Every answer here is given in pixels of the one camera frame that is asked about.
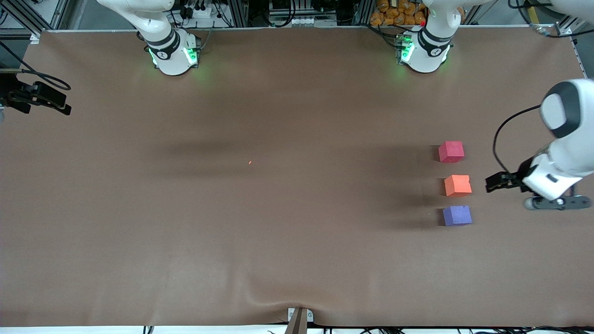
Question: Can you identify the orange foam block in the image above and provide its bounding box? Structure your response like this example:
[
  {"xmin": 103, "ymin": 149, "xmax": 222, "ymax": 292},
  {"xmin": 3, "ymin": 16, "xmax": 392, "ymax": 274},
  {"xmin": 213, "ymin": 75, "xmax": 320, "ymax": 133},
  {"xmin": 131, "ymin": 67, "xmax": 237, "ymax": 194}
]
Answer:
[{"xmin": 444, "ymin": 174, "xmax": 473, "ymax": 198}]

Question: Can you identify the purple foam block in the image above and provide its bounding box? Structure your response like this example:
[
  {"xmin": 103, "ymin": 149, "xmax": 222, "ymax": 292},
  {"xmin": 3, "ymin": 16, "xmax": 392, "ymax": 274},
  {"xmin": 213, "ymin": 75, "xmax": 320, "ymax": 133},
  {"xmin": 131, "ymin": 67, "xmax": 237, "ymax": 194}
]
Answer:
[{"xmin": 442, "ymin": 205, "xmax": 473, "ymax": 227}]

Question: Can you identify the red foam block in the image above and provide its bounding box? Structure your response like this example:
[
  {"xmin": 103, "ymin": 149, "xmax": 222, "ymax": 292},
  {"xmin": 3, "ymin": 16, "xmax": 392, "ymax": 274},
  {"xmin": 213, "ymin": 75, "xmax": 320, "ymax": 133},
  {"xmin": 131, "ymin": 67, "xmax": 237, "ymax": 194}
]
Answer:
[{"xmin": 438, "ymin": 141, "xmax": 465, "ymax": 163}]

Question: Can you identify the white power strip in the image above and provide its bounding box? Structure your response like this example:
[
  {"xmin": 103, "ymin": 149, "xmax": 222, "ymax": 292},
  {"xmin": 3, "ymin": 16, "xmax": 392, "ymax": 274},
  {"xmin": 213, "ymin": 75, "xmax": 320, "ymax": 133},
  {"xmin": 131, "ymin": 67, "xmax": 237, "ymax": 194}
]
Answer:
[{"xmin": 187, "ymin": 4, "xmax": 215, "ymax": 20}]

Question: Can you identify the bag of orange items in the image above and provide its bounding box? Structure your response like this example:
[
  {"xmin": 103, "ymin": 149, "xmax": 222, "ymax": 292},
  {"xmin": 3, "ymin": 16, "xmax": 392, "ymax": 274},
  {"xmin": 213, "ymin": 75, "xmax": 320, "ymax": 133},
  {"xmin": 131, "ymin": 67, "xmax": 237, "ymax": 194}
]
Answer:
[{"xmin": 369, "ymin": 0, "xmax": 427, "ymax": 27}]

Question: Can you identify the brown table mat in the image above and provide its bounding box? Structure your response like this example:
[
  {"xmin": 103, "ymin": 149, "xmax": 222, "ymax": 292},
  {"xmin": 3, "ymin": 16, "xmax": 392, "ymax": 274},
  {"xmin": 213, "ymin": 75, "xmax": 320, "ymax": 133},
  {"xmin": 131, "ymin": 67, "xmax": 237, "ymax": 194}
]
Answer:
[{"xmin": 0, "ymin": 27, "xmax": 594, "ymax": 328}]

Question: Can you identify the white terminal strip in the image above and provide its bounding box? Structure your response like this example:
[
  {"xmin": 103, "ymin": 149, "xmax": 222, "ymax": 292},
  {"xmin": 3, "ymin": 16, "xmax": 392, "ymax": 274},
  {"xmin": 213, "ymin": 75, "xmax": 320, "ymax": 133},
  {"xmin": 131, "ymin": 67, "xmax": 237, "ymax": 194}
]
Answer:
[{"xmin": 273, "ymin": 16, "xmax": 338, "ymax": 28}]

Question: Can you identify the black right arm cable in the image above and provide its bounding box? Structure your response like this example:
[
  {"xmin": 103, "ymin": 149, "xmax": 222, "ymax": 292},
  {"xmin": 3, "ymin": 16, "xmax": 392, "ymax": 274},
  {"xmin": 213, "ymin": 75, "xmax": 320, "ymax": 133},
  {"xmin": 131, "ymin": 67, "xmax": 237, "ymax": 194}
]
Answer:
[{"xmin": 0, "ymin": 41, "xmax": 72, "ymax": 92}]

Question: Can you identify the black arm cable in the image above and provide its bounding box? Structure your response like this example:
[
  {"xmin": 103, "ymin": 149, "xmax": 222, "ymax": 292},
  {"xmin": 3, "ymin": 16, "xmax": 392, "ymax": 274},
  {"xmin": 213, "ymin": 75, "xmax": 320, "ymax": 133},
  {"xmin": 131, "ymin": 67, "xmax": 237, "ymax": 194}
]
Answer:
[
  {"xmin": 0, "ymin": 41, "xmax": 72, "ymax": 92},
  {"xmin": 492, "ymin": 104, "xmax": 544, "ymax": 175}
]

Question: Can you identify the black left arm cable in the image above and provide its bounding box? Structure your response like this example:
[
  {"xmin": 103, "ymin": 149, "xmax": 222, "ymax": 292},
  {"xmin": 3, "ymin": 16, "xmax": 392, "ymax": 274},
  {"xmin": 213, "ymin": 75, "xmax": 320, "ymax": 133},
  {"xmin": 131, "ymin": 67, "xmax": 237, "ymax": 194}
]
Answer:
[{"xmin": 492, "ymin": 104, "xmax": 544, "ymax": 175}]

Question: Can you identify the aluminium frame post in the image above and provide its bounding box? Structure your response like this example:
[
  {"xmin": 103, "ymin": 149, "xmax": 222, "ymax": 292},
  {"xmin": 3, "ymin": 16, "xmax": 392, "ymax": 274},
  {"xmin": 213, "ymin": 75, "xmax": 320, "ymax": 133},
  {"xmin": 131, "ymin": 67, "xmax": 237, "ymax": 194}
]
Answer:
[
  {"xmin": 554, "ymin": 14, "xmax": 594, "ymax": 79},
  {"xmin": 0, "ymin": 0, "xmax": 71, "ymax": 39}
]

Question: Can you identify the metal clamp bracket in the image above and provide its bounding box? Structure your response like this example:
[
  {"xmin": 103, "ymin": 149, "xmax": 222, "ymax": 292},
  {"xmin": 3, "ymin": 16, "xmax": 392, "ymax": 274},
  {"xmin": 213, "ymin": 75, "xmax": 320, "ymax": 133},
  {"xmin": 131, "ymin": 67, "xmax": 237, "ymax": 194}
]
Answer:
[{"xmin": 285, "ymin": 307, "xmax": 315, "ymax": 334}]

